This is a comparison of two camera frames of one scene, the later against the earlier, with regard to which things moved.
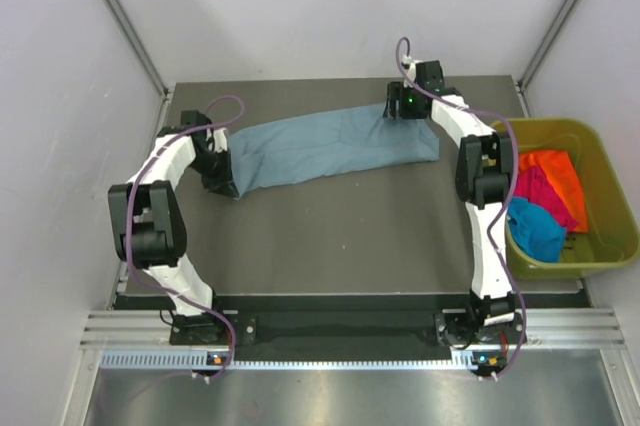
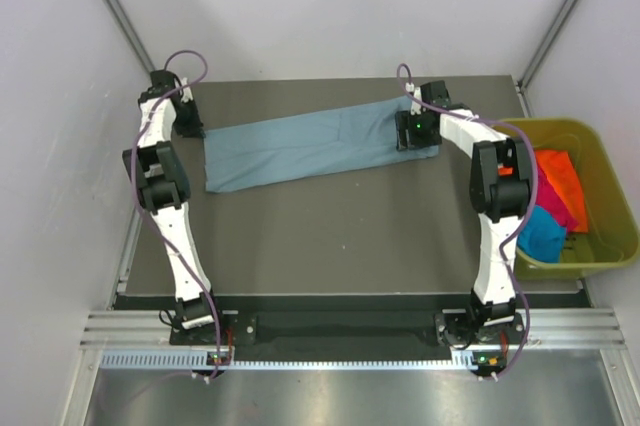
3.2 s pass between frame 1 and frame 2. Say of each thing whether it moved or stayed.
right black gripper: moved
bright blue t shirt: stayed
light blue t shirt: stayed
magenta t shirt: stayed
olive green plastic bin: stayed
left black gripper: moved
